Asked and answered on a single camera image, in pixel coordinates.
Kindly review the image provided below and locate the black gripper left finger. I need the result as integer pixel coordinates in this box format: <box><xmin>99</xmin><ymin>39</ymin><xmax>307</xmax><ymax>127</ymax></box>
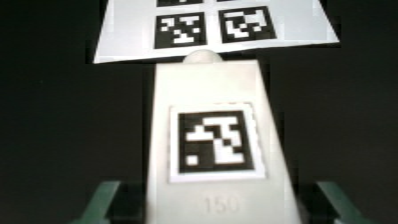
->
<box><xmin>69</xmin><ymin>181</ymin><xmax>121</xmax><ymax>224</ymax></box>

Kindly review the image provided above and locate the white stool leg block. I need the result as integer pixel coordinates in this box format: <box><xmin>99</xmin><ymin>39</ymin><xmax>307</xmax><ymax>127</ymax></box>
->
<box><xmin>146</xmin><ymin>50</ymin><xmax>302</xmax><ymax>224</ymax></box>

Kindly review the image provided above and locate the white paper marker sheet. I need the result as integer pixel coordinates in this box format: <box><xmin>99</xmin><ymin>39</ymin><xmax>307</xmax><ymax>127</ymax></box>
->
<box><xmin>94</xmin><ymin>0</ymin><xmax>339</xmax><ymax>63</ymax></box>

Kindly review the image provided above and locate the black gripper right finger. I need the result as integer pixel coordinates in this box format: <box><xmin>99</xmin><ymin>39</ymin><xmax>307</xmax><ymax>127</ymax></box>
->
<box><xmin>316</xmin><ymin>181</ymin><xmax>376</xmax><ymax>224</ymax></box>

